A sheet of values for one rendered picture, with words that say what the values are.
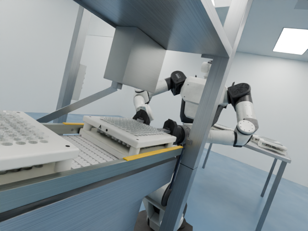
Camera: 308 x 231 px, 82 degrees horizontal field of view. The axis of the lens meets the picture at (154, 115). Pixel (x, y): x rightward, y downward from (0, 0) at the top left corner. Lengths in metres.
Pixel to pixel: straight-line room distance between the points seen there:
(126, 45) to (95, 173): 0.46
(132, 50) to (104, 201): 0.48
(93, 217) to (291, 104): 5.41
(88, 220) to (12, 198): 0.18
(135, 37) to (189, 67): 5.24
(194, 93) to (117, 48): 0.59
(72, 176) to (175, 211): 0.56
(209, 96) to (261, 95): 4.84
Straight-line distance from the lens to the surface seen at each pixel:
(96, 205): 0.44
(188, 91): 1.14
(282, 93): 5.60
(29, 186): 0.32
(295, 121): 5.61
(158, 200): 1.06
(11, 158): 0.31
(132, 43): 0.67
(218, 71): 0.73
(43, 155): 0.33
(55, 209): 0.37
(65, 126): 0.63
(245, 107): 1.04
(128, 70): 0.66
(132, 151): 0.50
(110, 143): 0.56
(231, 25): 0.79
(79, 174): 0.36
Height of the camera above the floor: 1.09
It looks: 6 degrees down
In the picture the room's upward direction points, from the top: 16 degrees clockwise
